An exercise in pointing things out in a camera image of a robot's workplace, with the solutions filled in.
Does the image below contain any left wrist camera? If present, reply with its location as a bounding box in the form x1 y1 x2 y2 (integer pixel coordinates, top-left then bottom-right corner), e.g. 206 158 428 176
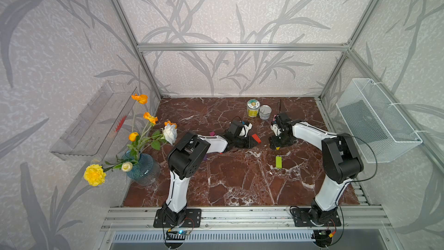
228 120 253 137

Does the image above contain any silver tin can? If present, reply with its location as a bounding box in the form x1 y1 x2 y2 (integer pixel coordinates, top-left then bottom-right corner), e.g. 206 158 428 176
259 105 272 120

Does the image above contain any circuit board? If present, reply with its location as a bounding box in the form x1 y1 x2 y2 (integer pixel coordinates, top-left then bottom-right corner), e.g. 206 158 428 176
312 230 336 243
165 229 193 241

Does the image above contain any flower bouquet in glass vase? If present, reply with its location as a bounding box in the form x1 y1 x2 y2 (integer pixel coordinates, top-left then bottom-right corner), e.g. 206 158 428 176
83 112 178 187

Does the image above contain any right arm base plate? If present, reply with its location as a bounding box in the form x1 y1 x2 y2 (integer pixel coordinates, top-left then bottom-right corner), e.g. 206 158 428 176
290 206 342 227

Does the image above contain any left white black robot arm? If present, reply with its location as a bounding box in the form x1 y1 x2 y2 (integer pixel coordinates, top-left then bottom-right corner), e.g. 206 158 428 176
162 132 259 226

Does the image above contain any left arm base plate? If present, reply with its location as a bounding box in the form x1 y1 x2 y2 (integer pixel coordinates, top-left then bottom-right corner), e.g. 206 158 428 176
153 207 202 229

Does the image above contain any right circuit board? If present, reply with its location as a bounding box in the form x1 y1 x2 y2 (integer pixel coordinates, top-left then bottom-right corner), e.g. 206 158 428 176
312 230 336 243

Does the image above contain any yellow green labelled tin can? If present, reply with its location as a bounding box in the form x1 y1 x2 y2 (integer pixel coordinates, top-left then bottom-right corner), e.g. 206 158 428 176
247 99 260 118

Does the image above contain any left circuit board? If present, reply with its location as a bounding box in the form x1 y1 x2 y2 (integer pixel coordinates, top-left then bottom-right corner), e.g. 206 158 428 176
165 229 193 241

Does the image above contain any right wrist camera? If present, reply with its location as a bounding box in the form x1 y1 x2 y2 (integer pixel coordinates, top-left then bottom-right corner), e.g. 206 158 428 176
271 113 293 137

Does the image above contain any clear plastic wall shelf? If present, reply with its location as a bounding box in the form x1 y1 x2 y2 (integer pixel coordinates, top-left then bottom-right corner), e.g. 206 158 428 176
50 81 137 162

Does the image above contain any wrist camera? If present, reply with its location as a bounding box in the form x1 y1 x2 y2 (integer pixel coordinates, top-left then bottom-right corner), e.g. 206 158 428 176
228 120 253 137
271 113 293 137

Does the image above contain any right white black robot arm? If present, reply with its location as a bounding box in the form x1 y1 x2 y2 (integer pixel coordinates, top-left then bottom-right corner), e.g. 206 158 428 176
269 120 364 226

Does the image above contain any white wire basket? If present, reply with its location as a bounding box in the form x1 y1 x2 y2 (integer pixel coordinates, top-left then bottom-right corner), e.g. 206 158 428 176
336 78 423 163

